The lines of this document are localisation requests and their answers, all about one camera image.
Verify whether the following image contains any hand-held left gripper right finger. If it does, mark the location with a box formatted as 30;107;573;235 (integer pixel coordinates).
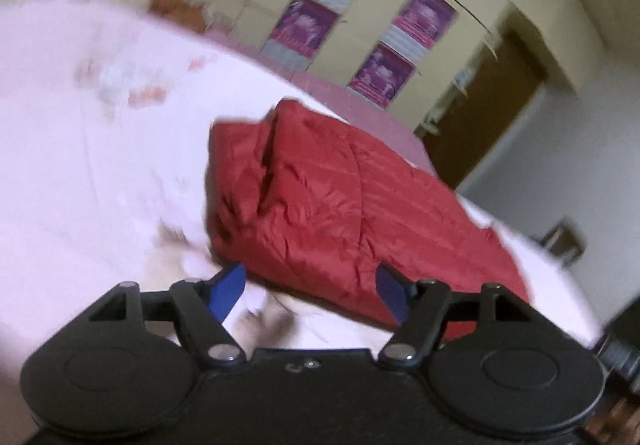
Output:
375;264;532;370

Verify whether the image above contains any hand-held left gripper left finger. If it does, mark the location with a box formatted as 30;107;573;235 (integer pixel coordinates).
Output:
87;262;247;368

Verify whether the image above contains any red puffer jacket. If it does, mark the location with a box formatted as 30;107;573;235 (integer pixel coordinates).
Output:
204;97;534;344

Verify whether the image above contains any wooden chair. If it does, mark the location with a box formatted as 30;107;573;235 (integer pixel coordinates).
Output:
541;219;587;268

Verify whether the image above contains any bed with floral sheet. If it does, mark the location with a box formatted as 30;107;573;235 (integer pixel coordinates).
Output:
0;0;607;368

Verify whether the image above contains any brown wooden door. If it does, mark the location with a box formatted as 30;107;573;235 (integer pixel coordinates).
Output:
424;31;547;192

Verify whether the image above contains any cream open corner shelf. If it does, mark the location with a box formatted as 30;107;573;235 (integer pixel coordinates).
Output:
417;60;478;138

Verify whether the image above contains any cream wardrobe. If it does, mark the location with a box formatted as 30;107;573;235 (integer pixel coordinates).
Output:
200;0;561;138

